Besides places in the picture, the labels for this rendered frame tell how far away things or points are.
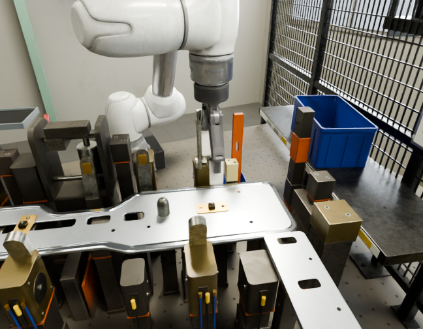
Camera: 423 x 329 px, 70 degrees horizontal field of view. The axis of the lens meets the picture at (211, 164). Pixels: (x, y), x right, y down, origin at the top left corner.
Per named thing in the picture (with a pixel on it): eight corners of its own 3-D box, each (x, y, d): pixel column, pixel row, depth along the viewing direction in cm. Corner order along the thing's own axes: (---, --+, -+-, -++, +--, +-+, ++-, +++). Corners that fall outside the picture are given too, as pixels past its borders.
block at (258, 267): (243, 371, 74) (251, 297, 60) (233, 325, 84) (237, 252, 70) (272, 366, 75) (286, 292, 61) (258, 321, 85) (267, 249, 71)
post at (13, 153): (34, 259, 104) (-9, 157, 84) (39, 248, 108) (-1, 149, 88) (49, 257, 105) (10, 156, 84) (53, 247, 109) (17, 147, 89)
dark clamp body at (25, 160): (46, 266, 102) (7, 168, 82) (56, 241, 112) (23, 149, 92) (69, 263, 103) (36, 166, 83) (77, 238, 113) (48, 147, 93)
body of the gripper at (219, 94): (191, 76, 66) (192, 115, 71) (195, 87, 59) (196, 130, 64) (224, 74, 67) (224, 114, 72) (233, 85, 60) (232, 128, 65)
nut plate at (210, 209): (196, 214, 78) (196, 210, 78) (195, 205, 82) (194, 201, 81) (228, 211, 80) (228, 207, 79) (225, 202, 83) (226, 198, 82)
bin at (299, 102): (314, 168, 92) (322, 128, 86) (289, 127, 118) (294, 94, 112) (367, 167, 93) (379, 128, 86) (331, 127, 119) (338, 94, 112)
